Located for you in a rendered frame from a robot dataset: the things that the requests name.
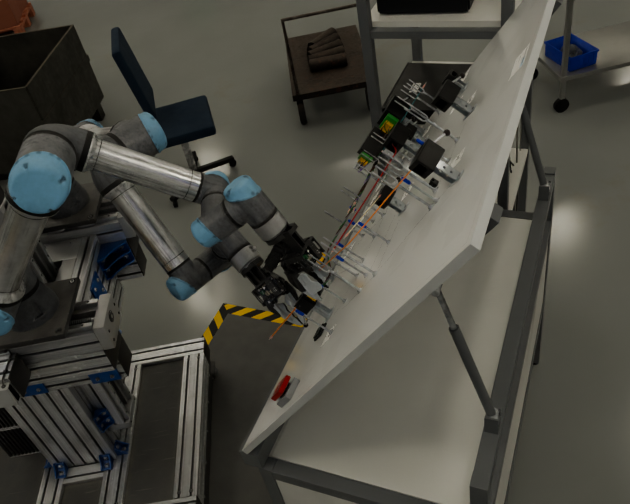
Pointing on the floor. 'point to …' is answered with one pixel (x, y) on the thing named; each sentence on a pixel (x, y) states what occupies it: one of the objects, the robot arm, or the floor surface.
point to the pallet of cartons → (4, 16)
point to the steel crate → (31, 90)
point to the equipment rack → (491, 17)
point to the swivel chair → (191, 119)
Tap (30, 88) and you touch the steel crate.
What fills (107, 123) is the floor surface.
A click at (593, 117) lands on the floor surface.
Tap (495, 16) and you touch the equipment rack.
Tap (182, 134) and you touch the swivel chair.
